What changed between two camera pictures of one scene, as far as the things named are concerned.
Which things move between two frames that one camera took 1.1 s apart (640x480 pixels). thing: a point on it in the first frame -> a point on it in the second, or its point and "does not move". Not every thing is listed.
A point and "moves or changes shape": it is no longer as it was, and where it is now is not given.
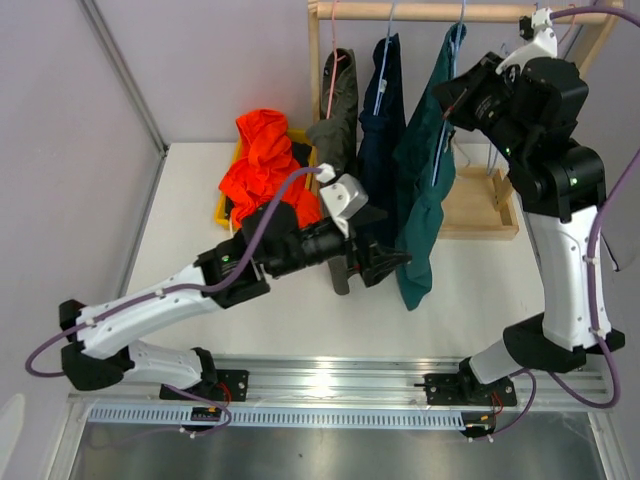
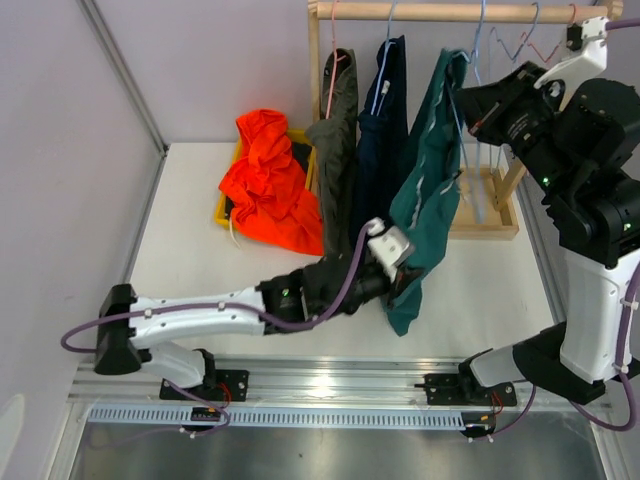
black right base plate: x=463 y=390 does not move
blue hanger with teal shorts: x=459 y=35 -> x=478 y=203
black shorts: x=301 y=152 does not move
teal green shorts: x=425 y=160 moves or changes shape
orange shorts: x=264 y=160 does not move
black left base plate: x=232 y=386 does not move
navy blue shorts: x=382 y=123 does not move
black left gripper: x=378 y=262 -> x=404 y=275
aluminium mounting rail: x=277 y=380 does not move
